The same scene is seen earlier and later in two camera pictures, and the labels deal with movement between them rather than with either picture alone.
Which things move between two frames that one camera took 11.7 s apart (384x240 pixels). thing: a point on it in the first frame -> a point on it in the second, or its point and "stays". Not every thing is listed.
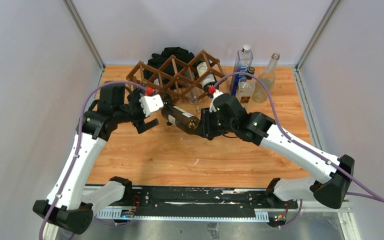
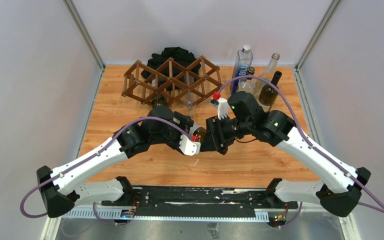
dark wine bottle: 200,67 -> 268,94
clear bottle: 197,92 -> 189,96
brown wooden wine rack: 178,80 stays
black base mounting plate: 238,198 stays
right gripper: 206,130 -> 214,127
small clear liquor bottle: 245,91 stays
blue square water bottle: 243,60 stays
